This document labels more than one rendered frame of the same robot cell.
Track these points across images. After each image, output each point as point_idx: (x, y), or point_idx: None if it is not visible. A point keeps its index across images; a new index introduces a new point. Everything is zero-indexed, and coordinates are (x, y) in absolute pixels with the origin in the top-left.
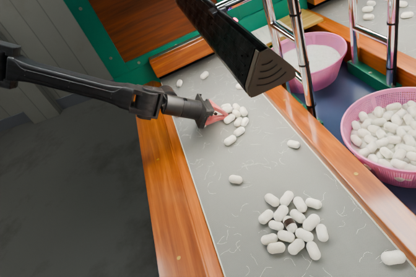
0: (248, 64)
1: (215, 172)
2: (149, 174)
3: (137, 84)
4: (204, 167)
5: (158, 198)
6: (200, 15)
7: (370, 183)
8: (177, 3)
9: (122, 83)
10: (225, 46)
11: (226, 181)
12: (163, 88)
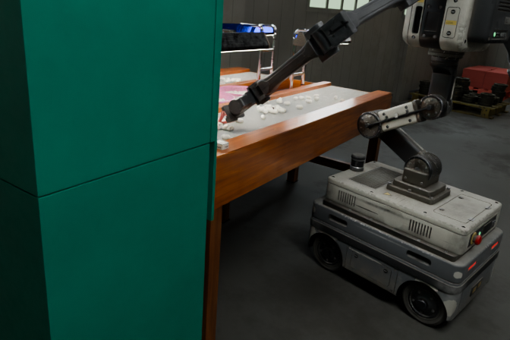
0: (265, 38)
1: (262, 123)
2: (288, 128)
3: (256, 82)
4: (262, 125)
5: (297, 124)
6: (226, 40)
7: None
8: None
9: (266, 76)
10: (253, 40)
11: (265, 121)
12: (237, 98)
